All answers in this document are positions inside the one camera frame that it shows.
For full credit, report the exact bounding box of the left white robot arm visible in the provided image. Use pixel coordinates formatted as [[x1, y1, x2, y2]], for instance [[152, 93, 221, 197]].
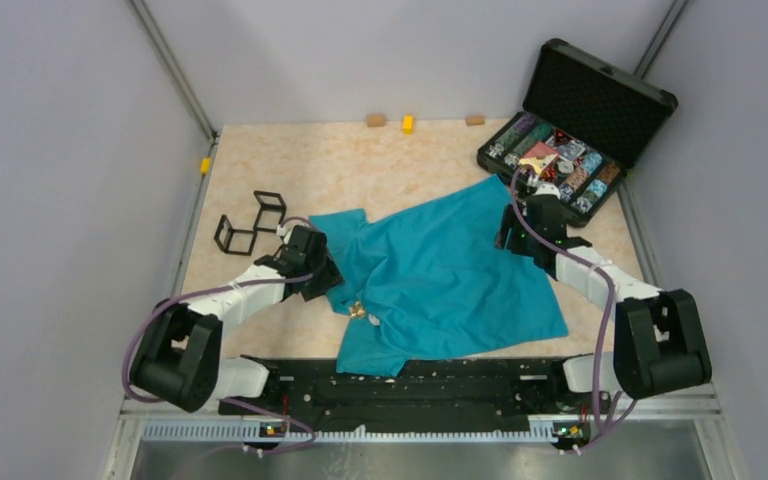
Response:
[[121, 224, 342, 414]]

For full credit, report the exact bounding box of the black box with pink brooch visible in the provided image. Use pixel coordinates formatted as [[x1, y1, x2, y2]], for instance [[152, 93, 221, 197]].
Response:
[[214, 214, 258, 256]]

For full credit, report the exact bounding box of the right tan wooden block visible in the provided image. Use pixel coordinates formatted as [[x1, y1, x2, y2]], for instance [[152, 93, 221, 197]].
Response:
[[465, 115, 486, 126]]

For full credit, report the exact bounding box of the yellow block at back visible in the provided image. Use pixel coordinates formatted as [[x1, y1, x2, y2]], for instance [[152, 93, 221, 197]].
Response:
[[401, 115, 415, 135]]

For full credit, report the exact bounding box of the black carrying case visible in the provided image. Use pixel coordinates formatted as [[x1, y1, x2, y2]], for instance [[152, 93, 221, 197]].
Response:
[[476, 38, 679, 228]]

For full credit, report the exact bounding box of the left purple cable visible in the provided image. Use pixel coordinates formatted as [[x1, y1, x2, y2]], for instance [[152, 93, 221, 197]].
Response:
[[122, 215, 319, 458]]

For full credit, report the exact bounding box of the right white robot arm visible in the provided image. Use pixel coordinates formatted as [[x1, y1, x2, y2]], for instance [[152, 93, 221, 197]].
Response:
[[496, 183, 713, 400]]

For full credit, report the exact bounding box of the pink card in case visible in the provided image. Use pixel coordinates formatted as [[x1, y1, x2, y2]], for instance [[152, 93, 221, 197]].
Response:
[[519, 142, 559, 174]]

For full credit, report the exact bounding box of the black box with grey brooch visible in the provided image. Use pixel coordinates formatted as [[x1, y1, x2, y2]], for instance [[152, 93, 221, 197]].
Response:
[[253, 190, 287, 233]]

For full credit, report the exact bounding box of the yellow block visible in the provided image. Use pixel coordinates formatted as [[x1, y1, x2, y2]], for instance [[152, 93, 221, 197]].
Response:
[[401, 115, 415, 135], [199, 157, 211, 176]]

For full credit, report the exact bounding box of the teal t-shirt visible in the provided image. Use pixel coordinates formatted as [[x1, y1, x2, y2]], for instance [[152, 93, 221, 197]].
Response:
[[312, 177, 568, 376]]

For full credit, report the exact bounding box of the yellow block at left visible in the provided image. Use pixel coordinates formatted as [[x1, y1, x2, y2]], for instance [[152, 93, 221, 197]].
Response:
[[199, 157, 211, 176]]

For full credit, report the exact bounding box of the tan wooden block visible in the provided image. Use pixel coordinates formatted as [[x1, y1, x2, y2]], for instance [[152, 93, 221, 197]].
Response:
[[465, 115, 486, 126], [365, 113, 387, 128]]

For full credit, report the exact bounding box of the left tan wooden block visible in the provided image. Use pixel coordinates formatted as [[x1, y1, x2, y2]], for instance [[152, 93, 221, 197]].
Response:
[[365, 113, 387, 128]]

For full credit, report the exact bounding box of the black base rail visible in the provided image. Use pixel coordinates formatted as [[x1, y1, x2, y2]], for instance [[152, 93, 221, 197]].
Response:
[[251, 357, 596, 434]]

